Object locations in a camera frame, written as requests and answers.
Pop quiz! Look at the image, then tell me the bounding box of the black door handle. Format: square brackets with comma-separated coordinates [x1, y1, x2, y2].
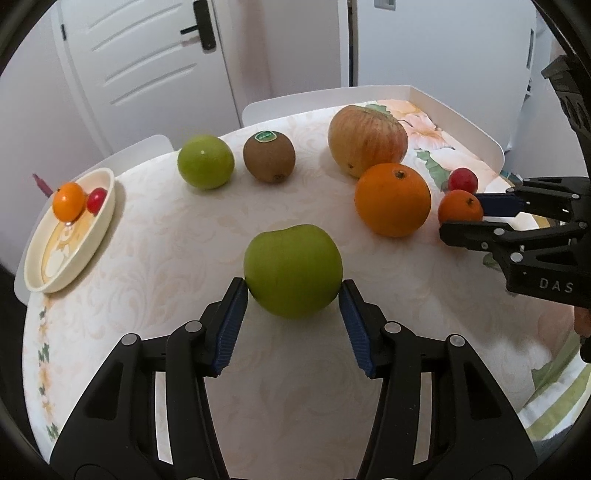
[180, 0, 217, 51]

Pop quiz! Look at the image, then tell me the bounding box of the white chair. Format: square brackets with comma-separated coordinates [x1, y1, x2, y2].
[406, 85, 505, 171]
[106, 135, 174, 171]

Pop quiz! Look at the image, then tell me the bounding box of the black stand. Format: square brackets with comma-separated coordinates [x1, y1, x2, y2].
[541, 54, 591, 158]

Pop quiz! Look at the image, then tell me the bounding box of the green striped cloth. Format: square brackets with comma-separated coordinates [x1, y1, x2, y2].
[517, 332, 591, 444]

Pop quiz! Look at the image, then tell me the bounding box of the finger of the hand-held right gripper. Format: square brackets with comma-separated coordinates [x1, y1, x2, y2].
[475, 176, 591, 222]
[438, 220, 591, 259]

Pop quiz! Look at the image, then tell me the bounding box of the large orange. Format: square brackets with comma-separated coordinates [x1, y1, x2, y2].
[355, 163, 432, 238]

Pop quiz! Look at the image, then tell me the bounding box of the white panel door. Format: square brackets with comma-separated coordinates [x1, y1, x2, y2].
[51, 0, 245, 153]

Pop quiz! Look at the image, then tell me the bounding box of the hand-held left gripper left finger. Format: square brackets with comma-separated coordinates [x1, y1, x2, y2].
[50, 277, 250, 480]

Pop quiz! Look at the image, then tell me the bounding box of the green apple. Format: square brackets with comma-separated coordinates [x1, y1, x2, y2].
[243, 224, 344, 319]
[178, 135, 235, 189]

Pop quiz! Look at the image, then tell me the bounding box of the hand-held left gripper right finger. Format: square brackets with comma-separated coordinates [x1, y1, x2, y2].
[338, 278, 539, 480]

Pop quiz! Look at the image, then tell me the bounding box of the brown kiwi with green sticker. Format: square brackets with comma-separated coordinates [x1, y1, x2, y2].
[243, 130, 296, 183]

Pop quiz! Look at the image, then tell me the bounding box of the small tangerine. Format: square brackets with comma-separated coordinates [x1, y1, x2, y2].
[52, 182, 88, 222]
[438, 189, 485, 227]

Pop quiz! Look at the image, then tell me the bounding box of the cream oval bowl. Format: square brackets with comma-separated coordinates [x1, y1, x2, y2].
[24, 168, 116, 294]

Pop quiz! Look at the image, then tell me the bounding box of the white cabinet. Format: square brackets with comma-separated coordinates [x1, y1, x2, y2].
[355, 0, 543, 93]

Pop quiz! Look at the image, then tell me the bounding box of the large red yellow apple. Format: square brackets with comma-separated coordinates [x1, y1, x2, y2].
[328, 104, 409, 178]

